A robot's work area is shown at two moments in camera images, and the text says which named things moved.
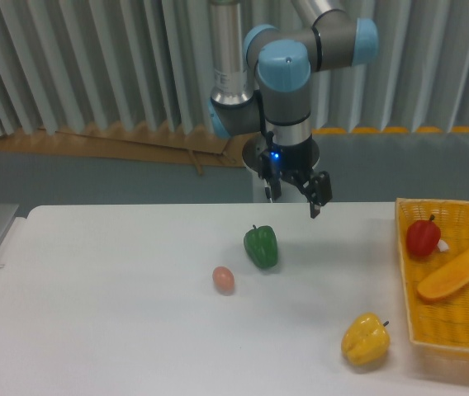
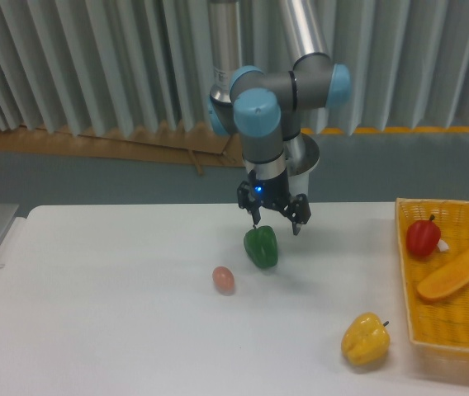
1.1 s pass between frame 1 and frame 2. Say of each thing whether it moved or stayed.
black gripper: moved
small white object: stayed
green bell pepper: stayed
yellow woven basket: stayed
